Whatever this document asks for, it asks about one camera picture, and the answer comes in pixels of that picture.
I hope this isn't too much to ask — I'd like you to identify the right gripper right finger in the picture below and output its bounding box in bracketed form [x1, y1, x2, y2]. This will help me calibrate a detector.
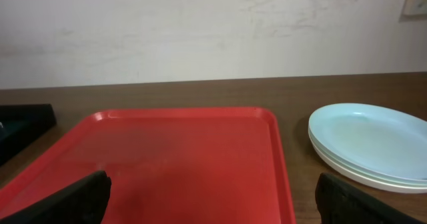
[315, 173, 424, 224]

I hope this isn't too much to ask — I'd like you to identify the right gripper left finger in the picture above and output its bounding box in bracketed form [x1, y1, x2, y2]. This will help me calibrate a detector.
[1, 171, 112, 224]

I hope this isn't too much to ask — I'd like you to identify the mint green plate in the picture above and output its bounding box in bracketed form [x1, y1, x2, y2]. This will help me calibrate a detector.
[308, 129, 426, 193]

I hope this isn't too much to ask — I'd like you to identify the light blue plate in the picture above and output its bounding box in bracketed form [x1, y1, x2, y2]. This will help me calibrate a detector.
[308, 103, 426, 183]

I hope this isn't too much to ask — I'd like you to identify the cream white plate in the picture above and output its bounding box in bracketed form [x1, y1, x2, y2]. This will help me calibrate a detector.
[311, 139, 426, 194]

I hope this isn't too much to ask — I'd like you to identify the black rectangular tray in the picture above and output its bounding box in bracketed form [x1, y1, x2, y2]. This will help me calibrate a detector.
[1, 104, 57, 165]

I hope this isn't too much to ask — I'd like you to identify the red plastic tray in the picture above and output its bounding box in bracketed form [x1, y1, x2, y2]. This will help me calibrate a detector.
[1, 107, 296, 223]

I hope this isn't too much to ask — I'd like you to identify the framed picture on wall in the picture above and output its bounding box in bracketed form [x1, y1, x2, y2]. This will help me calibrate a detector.
[400, 0, 426, 21]

